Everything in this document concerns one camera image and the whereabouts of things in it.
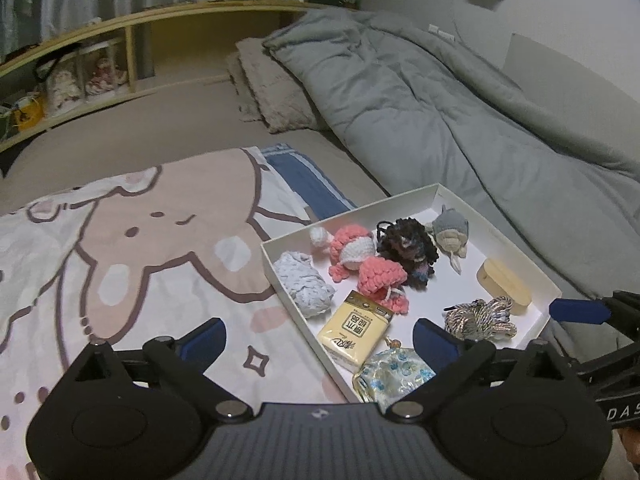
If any pink crochet doll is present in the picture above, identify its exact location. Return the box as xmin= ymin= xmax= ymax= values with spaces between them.
xmin=309 ymin=225 xmax=411 ymax=316

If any wooden phone stand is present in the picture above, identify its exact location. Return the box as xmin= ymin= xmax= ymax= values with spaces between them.
xmin=476 ymin=257 xmax=533 ymax=315

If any yellow bag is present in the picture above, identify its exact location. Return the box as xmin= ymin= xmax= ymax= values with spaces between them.
xmin=10 ymin=92 xmax=46 ymax=128

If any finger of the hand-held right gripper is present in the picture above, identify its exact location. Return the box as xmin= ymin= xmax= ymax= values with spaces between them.
xmin=549 ymin=289 xmax=640 ymax=346
xmin=567 ymin=341 xmax=640 ymax=388

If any beige bed mattress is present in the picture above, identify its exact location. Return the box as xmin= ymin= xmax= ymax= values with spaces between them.
xmin=0 ymin=77 xmax=391 ymax=216

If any wooden bedside shelf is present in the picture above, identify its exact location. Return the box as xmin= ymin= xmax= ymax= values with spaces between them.
xmin=0 ymin=0 xmax=341 ymax=153

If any grey shark plush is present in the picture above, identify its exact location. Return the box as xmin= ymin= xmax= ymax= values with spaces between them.
xmin=425 ymin=205 xmax=472 ymax=275

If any grey white yarn scrunchie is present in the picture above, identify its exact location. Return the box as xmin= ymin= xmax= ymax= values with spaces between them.
xmin=274 ymin=251 xmax=336 ymax=320

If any grey headboard panel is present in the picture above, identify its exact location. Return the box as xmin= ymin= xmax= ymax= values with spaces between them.
xmin=505 ymin=32 xmax=640 ymax=181

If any twisted rope hair tie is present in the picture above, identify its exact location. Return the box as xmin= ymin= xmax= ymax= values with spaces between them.
xmin=442 ymin=297 xmax=518 ymax=343

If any yellow pocket tissue pack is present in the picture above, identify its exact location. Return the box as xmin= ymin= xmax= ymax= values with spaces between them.
xmin=317 ymin=290 xmax=392 ymax=373

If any blue striped cloth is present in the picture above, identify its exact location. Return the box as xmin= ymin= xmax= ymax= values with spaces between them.
xmin=260 ymin=144 xmax=358 ymax=223

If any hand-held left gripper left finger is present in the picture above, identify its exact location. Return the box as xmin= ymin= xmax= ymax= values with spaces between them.
xmin=50 ymin=316 xmax=256 ymax=423

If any beige fuzzy pillow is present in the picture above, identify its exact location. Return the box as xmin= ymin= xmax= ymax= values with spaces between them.
xmin=225 ymin=37 xmax=326 ymax=135

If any clear box with doll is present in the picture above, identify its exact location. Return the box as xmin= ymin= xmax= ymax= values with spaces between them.
xmin=45 ymin=62 xmax=83 ymax=111
xmin=84 ymin=52 xmax=128 ymax=97

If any dark fuzzy scrunchie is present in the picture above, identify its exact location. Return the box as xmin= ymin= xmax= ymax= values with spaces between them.
xmin=375 ymin=217 xmax=441 ymax=291

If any black bag strap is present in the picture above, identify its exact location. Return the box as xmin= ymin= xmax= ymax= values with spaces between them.
xmin=32 ymin=52 xmax=76 ymax=81

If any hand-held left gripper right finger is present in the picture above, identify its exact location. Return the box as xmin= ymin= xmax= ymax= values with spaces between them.
xmin=382 ymin=319 xmax=583 ymax=423

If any blue floral drawstring pouch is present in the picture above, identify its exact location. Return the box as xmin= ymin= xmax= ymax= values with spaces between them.
xmin=351 ymin=340 xmax=438 ymax=413

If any white shallow box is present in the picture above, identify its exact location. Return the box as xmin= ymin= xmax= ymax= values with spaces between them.
xmin=261 ymin=182 xmax=563 ymax=403

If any grey comforter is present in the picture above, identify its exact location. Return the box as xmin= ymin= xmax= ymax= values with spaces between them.
xmin=262 ymin=7 xmax=640 ymax=311

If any cartoon printed blanket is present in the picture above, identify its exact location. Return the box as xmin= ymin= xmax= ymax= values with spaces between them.
xmin=0 ymin=147 xmax=351 ymax=480

